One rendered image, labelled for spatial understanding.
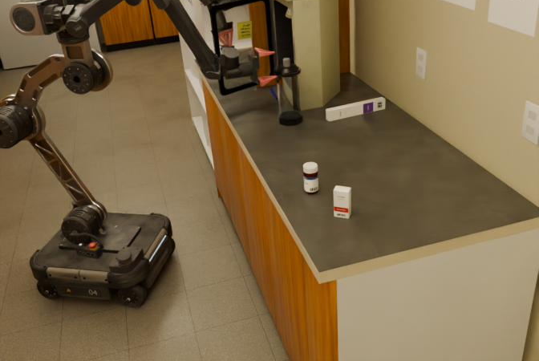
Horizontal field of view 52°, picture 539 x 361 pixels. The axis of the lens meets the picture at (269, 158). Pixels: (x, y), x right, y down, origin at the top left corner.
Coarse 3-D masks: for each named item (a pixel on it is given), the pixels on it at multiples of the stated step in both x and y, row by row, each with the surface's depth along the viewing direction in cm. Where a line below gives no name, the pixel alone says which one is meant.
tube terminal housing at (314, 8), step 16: (304, 0) 218; (320, 0) 221; (336, 0) 235; (304, 16) 221; (320, 16) 224; (336, 16) 238; (304, 32) 224; (320, 32) 226; (336, 32) 241; (304, 48) 227; (320, 48) 229; (336, 48) 244; (304, 64) 230; (320, 64) 232; (336, 64) 247; (304, 80) 233; (320, 80) 235; (336, 80) 250; (304, 96) 236; (320, 96) 239
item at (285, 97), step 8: (296, 72) 216; (280, 80) 218; (288, 80) 217; (296, 80) 218; (280, 88) 220; (288, 88) 218; (296, 88) 220; (280, 96) 221; (288, 96) 220; (296, 96) 221; (280, 104) 223; (288, 104) 221; (296, 104) 222; (280, 112) 225; (288, 112) 223; (296, 112) 224
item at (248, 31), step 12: (228, 12) 235; (240, 12) 239; (252, 12) 242; (264, 12) 246; (228, 24) 237; (240, 24) 241; (252, 24) 244; (264, 24) 248; (228, 36) 239; (240, 36) 243; (252, 36) 247; (264, 36) 251; (240, 48) 245; (252, 48) 249; (264, 48) 253; (240, 60) 247; (264, 60) 255; (264, 72) 257; (228, 84) 248; (240, 84) 251
